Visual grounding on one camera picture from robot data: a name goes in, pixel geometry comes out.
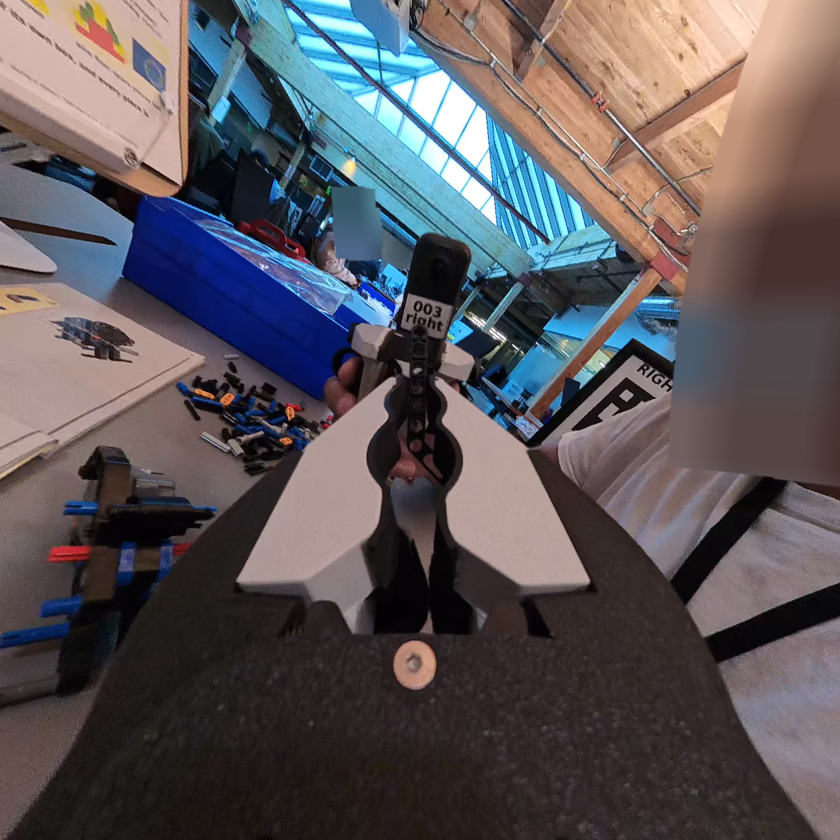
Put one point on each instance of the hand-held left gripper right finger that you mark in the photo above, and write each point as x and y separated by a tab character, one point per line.
518	525

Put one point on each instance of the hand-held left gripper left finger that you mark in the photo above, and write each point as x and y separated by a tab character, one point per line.
308	525

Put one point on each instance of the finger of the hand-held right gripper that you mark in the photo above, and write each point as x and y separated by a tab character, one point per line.
374	341
458	364

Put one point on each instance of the black bent lego beam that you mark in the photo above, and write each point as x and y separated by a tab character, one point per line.
418	394

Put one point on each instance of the lego motor chassis assembly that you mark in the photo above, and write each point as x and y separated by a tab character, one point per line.
111	518

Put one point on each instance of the pile of small lego pins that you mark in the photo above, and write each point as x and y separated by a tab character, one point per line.
262	426

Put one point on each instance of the lego instruction booklet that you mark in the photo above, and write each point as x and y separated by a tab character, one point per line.
131	374

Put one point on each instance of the person's right hand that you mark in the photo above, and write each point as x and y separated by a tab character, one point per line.
338	397

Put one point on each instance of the clear plastic bag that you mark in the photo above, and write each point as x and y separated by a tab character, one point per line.
282	262

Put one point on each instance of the red plastic basket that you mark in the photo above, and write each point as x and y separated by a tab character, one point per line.
262	229

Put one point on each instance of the framed black-white marker sign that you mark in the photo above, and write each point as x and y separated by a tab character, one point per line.
623	400

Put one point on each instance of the blue plastic bin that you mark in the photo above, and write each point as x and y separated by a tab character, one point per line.
197	282

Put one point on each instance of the white ceiling device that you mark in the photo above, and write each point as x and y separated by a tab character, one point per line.
380	26

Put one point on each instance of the person's white shirt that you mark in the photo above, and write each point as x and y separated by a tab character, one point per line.
774	722

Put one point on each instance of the instruction sheet board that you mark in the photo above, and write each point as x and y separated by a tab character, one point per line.
65	98

